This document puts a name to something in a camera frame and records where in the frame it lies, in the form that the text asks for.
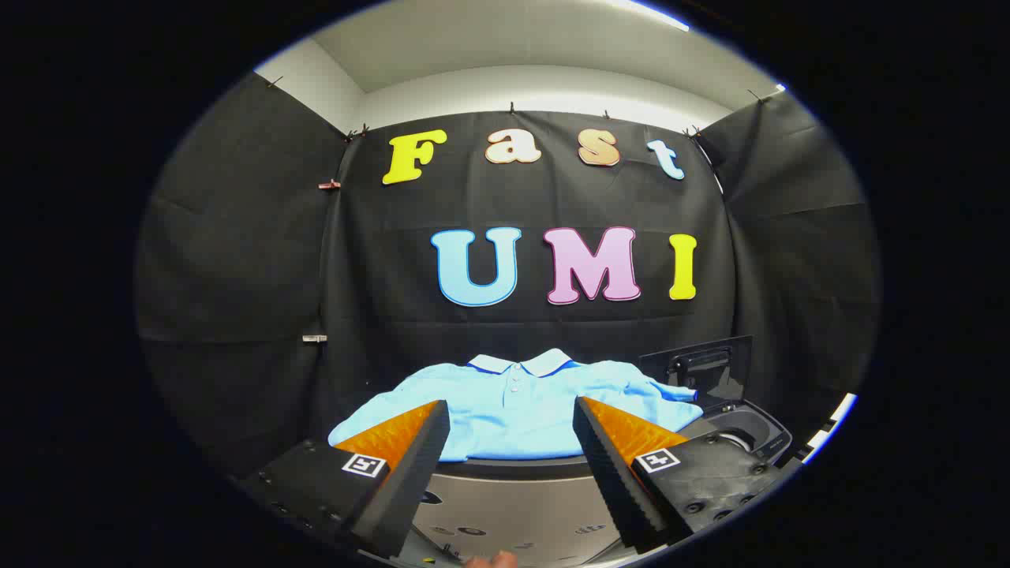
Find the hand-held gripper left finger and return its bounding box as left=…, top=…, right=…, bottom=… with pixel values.
left=237, top=398, right=452, bottom=559

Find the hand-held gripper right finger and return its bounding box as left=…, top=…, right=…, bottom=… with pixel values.
left=572, top=396, right=791, bottom=555

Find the light blue polo shirt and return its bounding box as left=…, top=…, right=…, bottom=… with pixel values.
left=327, top=348, right=705, bottom=462

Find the dark glass washing machine lid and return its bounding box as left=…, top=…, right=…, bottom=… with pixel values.
left=639, top=335, right=754, bottom=405

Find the grey box-shaped appliance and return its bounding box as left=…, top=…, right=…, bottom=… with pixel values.
left=398, top=456, right=632, bottom=568

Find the black backdrop cloth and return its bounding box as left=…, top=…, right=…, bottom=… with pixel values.
left=134, top=71, right=881, bottom=474

